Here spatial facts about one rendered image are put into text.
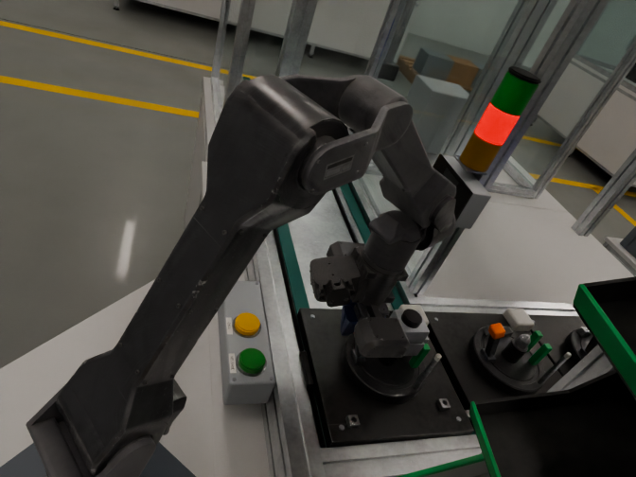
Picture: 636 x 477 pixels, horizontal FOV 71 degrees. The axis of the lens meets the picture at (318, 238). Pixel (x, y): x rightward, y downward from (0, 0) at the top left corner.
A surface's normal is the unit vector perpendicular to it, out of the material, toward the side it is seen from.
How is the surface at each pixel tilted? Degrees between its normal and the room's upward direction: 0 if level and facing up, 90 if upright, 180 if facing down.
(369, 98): 53
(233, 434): 0
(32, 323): 0
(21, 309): 0
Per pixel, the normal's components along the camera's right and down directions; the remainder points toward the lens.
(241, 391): 0.22, 0.65
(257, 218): 0.29, 0.92
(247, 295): 0.29, -0.75
